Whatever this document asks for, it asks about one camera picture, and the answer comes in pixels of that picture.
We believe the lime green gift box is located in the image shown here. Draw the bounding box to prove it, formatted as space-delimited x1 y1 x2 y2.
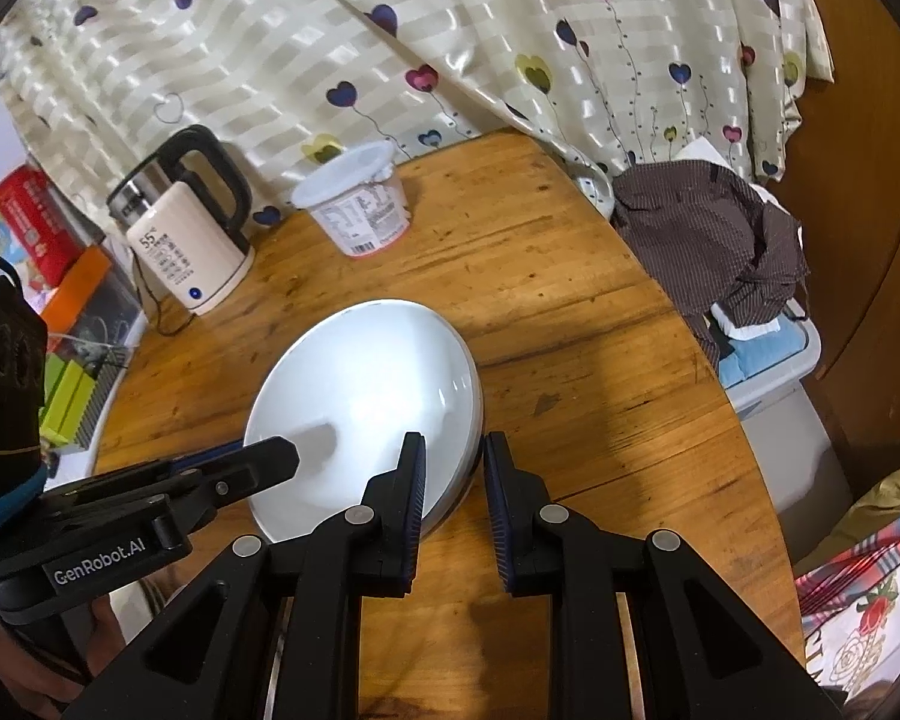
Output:
40 355 97 449

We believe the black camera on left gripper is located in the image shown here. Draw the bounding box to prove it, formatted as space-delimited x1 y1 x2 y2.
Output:
0 257 48 528

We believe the wooden cabinet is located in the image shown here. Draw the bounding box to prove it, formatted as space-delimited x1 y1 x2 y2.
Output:
779 0 900 493

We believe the white plastic storage bin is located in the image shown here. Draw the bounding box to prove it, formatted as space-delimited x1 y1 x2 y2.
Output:
720 299 852 564

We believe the red snack bag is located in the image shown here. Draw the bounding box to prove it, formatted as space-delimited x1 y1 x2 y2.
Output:
0 164 82 288

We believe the black kettle power cord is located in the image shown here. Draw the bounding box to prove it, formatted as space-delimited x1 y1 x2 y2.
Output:
129 253 196 338

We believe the orange lid storage box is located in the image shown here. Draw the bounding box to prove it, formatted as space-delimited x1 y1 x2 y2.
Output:
41 245 142 351

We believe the white electric kettle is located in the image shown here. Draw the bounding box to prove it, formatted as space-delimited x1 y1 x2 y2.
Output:
107 125 255 316

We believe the white plastic tub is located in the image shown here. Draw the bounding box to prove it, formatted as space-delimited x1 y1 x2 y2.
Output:
290 140 411 259

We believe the person's left hand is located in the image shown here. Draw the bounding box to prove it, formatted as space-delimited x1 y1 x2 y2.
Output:
0 596 125 718

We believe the heart pattern curtain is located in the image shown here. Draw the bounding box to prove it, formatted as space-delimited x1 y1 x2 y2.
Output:
0 0 834 226

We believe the floral fabric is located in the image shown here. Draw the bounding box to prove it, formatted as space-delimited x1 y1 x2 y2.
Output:
795 470 900 718

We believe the chevron pattern tray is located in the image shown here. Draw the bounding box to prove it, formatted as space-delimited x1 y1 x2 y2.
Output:
74 346 133 450

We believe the small white blue-striped bowl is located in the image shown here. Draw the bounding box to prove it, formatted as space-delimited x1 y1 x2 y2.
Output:
244 299 484 543

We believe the brown dotted cloth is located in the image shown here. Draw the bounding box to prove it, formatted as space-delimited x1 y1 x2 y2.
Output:
611 160 809 366

